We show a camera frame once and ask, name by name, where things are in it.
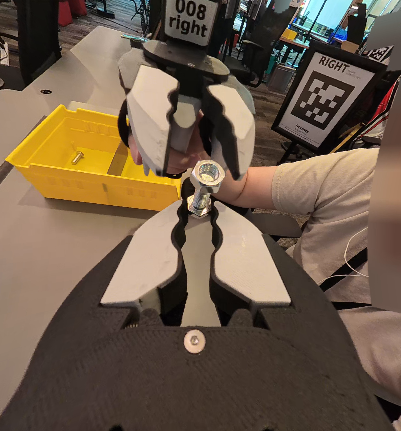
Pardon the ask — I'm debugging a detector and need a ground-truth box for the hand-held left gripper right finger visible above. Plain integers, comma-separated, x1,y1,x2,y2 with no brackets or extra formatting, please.
210,201,292,308

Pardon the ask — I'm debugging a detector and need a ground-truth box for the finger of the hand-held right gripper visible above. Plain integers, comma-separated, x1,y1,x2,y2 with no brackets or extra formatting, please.
118,49,181,177
202,76,257,180

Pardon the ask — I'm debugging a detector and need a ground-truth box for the grey waste bin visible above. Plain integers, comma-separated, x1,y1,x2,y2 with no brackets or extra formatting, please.
267,62,297,92

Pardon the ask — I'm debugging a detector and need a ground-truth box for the person's right forearm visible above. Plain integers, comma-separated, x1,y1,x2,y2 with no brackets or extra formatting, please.
217,164,282,207

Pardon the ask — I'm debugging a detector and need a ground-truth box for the white cable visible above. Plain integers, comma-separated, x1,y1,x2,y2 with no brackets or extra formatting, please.
316,227,370,286

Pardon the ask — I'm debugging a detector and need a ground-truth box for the black office chair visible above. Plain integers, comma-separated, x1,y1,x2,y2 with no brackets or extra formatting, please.
15,0,62,87
226,6,301,89

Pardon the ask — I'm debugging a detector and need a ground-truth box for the silver hex nut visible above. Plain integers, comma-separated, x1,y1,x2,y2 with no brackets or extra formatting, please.
189,161,225,194

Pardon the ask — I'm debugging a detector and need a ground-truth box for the black lanyard strap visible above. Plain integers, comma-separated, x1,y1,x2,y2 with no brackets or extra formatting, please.
320,247,370,310

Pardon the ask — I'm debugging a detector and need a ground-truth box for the dark grey chair armrest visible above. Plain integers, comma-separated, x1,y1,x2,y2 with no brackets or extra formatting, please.
252,208,302,240

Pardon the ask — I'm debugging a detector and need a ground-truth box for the black framed marker sign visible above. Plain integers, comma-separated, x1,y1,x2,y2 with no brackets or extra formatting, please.
271,40,388,166

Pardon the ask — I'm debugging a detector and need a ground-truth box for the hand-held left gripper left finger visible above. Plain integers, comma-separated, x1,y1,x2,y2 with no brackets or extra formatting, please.
100,199,187,308

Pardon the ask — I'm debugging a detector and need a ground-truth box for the yellow plastic bin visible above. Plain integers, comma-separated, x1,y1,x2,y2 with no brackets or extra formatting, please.
5,104,183,212

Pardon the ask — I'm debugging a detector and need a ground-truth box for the person's right hand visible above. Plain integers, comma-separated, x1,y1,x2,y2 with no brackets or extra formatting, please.
129,111,218,178

